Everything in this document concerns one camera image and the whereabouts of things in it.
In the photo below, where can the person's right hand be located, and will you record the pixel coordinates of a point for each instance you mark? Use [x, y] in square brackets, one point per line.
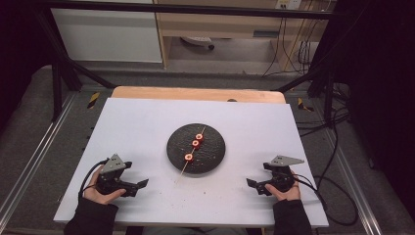
[287, 195]

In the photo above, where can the thin wooden skewer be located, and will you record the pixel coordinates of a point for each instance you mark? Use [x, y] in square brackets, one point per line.
[183, 169]

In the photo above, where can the grey device with black wheel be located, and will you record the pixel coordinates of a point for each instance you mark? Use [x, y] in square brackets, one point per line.
[197, 41]

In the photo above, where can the light wooden shelf unit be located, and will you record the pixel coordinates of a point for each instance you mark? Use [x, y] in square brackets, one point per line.
[221, 26]

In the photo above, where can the black round plate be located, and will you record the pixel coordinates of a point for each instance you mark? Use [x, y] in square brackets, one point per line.
[208, 153]

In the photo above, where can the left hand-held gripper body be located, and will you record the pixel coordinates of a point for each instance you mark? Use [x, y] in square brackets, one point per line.
[109, 181]

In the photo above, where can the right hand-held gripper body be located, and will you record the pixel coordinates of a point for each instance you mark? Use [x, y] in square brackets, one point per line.
[280, 176]

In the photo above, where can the small dark round object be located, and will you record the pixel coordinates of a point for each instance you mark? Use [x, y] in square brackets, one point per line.
[232, 100]

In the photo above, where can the person's left hand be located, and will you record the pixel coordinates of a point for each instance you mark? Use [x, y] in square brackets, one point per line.
[101, 197]

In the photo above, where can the black metal frame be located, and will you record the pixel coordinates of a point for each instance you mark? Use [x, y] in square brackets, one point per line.
[182, 8]

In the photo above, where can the dark curtain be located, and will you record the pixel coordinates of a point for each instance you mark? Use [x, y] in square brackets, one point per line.
[381, 81]
[19, 49]

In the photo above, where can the aluminium floor rail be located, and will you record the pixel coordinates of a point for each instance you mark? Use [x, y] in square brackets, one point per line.
[42, 147]
[354, 182]

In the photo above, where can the white cabinet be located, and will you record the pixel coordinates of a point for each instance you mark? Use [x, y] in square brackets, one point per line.
[104, 36]

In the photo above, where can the white power strip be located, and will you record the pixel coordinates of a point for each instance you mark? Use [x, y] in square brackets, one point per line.
[288, 4]

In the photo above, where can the red round food piece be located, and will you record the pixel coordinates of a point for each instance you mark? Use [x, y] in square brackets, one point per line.
[188, 157]
[199, 137]
[195, 143]

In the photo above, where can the wooden table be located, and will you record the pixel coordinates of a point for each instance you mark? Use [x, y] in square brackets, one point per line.
[182, 93]

